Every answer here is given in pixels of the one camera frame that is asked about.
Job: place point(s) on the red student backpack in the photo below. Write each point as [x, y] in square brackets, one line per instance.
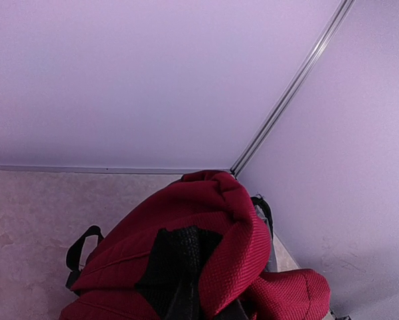
[197, 249]

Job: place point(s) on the right aluminium corner post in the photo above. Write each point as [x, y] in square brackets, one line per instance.
[293, 86]

